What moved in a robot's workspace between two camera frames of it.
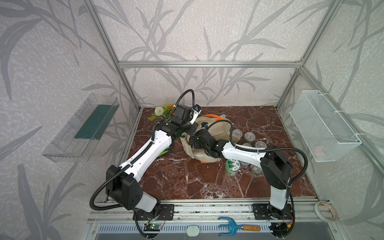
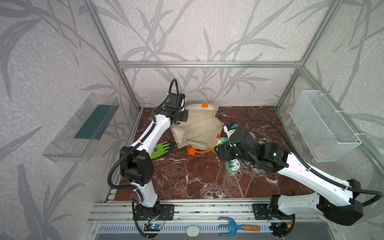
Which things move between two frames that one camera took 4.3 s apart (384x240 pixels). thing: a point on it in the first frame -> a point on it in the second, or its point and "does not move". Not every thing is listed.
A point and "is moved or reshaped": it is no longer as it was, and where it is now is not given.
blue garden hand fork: (232, 227) does not move
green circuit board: (152, 227) does not move
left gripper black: (194, 127) -> (184, 117)
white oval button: (192, 231) does not move
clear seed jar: (256, 170) does not move
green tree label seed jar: (232, 167) does not move
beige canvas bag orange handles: (220, 126) is moved or reshaped
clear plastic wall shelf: (77, 135) does not move
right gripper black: (195, 143) -> (225, 148)
